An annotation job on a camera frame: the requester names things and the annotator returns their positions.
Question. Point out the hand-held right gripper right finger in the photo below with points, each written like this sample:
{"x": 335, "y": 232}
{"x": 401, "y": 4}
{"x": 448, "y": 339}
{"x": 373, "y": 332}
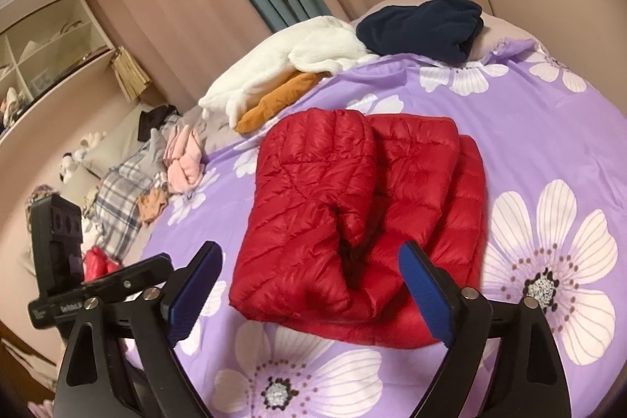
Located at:
{"x": 426, "y": 286}

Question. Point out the white fleece garment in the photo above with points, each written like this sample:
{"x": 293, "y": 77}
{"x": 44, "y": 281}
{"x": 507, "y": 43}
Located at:
{"x": 313, "y": 46}

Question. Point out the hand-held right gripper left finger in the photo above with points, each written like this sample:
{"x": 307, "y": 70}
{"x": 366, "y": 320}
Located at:
{"x": 193, "y": 295}

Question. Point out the orange garment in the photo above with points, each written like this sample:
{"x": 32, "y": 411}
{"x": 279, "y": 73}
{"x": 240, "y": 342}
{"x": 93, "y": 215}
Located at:
{"x": 274, "y": 102}

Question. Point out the red down jacket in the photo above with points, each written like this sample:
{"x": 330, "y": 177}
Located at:
{"x": 313, "y": 183}

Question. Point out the navy garment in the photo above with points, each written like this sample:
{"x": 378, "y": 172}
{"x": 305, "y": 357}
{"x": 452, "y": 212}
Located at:
{"x": 416, "y": 26}

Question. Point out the plaid shirt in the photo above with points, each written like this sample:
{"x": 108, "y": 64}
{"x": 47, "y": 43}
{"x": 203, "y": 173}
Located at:
{"x": 122, "y": 197}

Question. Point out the cream shelf cabinet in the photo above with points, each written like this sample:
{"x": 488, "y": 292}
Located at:
{"x": 49, "y": 50}

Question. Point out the purple floral duvet cover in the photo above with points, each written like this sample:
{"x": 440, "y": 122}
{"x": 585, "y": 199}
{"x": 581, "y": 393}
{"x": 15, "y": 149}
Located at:
{"x": 529, "y": 129}

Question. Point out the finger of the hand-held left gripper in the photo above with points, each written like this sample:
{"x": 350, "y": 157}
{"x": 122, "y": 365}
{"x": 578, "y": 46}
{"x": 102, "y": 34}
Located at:
{"x": 127, "y": 276}

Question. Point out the black garment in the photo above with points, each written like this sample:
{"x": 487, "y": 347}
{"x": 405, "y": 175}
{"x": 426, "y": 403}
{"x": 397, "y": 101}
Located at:
{"x": 154, "y": 119}

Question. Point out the pink clothes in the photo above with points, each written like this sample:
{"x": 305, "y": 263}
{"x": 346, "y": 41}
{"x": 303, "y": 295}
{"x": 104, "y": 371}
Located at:
{"x": 183, "y": 168}

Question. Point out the grey garment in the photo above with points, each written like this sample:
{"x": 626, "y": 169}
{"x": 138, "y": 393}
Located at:
{"x": 157, "y": 146}

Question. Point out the tan garment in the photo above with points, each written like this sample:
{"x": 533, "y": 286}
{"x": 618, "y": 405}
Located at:
{"x": 153, "y": 205}

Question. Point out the white plush toy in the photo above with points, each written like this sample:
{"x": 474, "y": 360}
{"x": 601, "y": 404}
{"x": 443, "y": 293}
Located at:
{"x": 69, "y": 166}
{"x": 93, "y": 143}

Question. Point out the tan woven wall hanging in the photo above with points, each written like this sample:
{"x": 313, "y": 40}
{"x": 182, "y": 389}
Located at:
{"x": 130, "y": 75}

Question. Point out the small red garment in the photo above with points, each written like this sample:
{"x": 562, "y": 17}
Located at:
{"x": 95, "y": 264}

